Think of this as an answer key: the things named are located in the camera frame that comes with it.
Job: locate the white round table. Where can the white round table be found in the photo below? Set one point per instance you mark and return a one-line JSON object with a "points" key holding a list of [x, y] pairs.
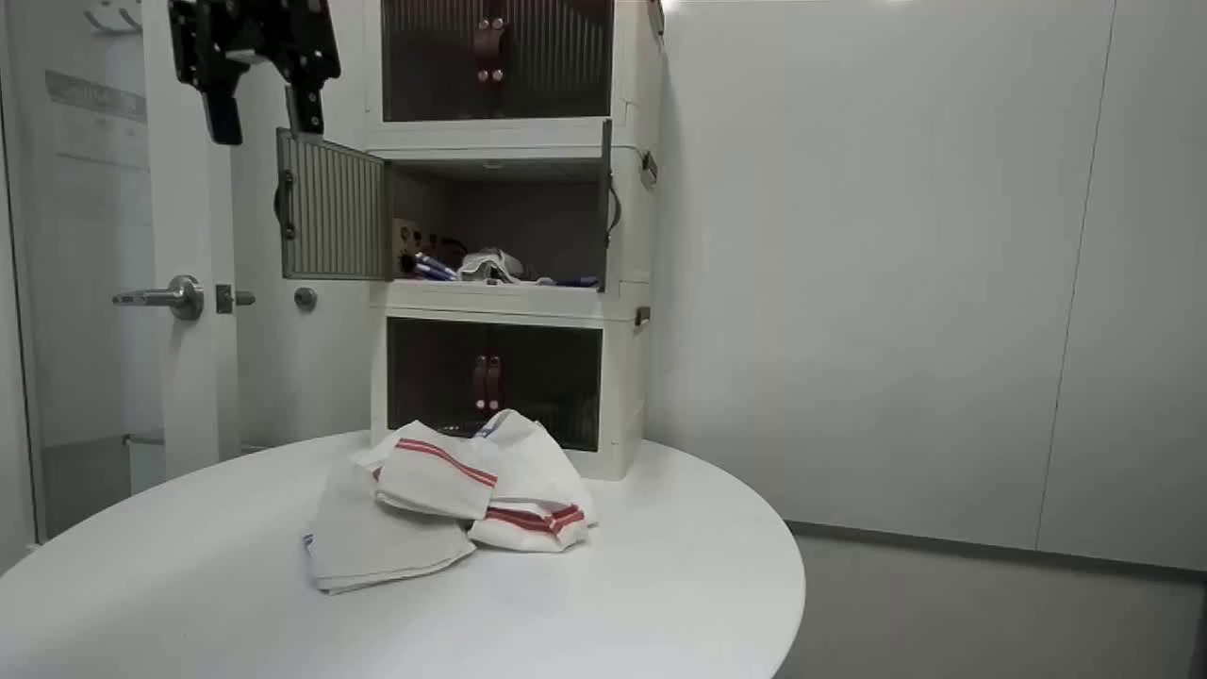
{"points": [[287, 567]]}

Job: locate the white crumpled cloth inside cabinet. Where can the white crumpled cloth inside cabinet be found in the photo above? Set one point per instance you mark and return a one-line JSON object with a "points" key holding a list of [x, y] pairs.
{"points": [[490, 265]]}

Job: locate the white folded cloth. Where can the white folded cloth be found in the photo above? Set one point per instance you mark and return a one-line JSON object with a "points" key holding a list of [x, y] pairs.
{"points": [[360, 541]]}

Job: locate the white stacked drawer cabinet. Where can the white stacked drawer cabinet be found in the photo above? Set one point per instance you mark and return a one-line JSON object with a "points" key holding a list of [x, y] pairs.
{"points": [[489, 123]]}

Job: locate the tinted cabinet door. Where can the tinted cabinet door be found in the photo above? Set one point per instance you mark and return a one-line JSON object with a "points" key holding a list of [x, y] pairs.
{"points": [[607, 202], [328, 206]]}

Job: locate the blue checkered cloth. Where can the blue checkered cloth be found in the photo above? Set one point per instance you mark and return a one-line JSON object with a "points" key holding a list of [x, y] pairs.
{"points": [[424, 265]]}

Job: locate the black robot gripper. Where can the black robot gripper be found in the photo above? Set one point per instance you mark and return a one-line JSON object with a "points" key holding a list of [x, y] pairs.
{"points": [[215, 40]]}

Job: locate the white door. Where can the white door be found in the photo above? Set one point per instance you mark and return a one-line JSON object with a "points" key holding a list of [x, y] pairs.
{"points": [[116, 187]]}

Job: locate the white red striped towel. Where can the white red striped towel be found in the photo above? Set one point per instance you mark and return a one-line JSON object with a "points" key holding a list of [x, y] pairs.
{"points": [[511, 486]]}

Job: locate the silver door lever handle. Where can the silver door lever handle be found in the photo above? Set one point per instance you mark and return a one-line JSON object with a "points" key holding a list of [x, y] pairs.
{"points": [[180, 295]]}

